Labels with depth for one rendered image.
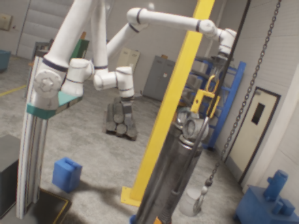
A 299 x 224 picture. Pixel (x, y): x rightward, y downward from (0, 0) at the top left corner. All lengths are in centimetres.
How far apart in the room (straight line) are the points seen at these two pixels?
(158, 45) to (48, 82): 975
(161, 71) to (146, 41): 159
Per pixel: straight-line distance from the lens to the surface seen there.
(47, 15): 1182
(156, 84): 1038
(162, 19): 156
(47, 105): 144
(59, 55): 122
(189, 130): 165
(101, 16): 138
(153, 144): 291
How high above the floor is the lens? 197
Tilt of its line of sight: 14 degrees down
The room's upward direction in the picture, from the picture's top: 20 degrees clockwise
